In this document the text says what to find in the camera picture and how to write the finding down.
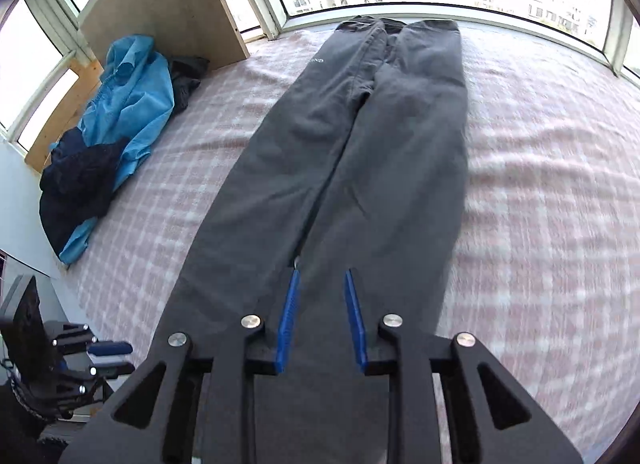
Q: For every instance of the white window frame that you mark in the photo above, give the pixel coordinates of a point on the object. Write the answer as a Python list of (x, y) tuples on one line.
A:
[(272, 19)]

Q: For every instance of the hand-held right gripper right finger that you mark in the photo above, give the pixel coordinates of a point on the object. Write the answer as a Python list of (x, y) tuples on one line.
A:
[(355, 324)]

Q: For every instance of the navy garment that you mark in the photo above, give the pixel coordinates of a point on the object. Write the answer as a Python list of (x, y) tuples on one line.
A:
[(75, 189)]

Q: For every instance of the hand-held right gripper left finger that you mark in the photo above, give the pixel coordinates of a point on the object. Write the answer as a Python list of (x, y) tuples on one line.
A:
[(290, 324)]

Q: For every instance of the blue striped jacket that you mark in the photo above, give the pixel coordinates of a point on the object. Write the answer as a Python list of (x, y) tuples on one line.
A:
[(135, 109)]

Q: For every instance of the pink plaid blanket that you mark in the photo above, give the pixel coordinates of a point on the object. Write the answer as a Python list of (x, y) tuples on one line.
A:
[(525, 194)]

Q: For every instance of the light wooden board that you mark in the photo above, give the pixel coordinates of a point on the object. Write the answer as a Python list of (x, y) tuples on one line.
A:
[(165, 9)]

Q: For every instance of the black garment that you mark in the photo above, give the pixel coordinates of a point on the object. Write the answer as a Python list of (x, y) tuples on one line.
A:
[(187, 79)]

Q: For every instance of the dark grey pants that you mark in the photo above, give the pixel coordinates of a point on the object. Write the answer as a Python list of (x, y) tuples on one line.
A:
[(325, 169)]

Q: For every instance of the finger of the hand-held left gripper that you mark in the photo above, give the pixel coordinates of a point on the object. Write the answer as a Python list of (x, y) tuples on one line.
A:
[(95, 376), (110, 347)]

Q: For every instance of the pine slat panel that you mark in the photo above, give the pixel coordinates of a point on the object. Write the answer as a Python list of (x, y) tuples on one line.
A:
[(60, 114)]

